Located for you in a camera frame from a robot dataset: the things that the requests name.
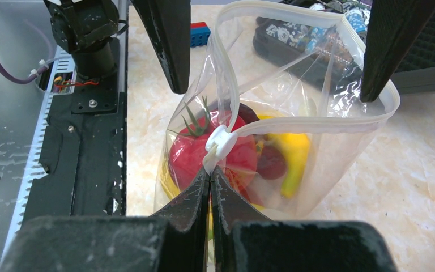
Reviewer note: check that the dark red fruit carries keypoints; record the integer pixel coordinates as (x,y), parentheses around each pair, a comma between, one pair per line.
(271,163)

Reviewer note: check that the clear zip top bag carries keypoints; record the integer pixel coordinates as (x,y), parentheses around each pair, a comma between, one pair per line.
(284,69)

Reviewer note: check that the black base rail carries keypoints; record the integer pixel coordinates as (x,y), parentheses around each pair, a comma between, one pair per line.
(83,151)

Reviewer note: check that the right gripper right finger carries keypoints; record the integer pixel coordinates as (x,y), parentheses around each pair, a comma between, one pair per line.
(247,240)

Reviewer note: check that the yellow banana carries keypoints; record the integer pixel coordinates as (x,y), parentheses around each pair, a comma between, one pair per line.
(295,149)

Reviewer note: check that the blue red toy brick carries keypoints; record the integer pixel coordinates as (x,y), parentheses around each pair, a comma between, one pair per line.
(199,33)

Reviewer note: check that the black open case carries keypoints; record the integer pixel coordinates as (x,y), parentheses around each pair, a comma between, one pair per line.
(416,72)

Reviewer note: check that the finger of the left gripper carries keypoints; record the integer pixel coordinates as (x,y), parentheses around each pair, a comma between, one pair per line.
(168,26)
(393,28)

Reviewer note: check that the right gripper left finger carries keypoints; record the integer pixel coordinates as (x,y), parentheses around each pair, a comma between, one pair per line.
(172,239)

